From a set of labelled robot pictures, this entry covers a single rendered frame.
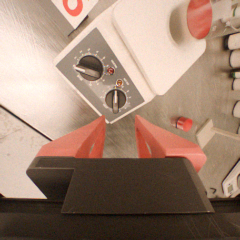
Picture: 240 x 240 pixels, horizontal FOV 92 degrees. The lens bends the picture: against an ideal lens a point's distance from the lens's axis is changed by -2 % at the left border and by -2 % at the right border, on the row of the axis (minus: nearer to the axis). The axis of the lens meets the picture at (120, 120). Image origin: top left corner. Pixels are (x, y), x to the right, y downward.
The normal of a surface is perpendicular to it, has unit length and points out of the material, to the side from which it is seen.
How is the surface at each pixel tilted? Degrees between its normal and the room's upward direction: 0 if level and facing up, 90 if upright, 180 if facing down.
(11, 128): 0
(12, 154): 0
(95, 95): 30
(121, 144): 0
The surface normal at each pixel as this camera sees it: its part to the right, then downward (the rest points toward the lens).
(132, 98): 0.02, 0.59
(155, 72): 0.43, 0.27
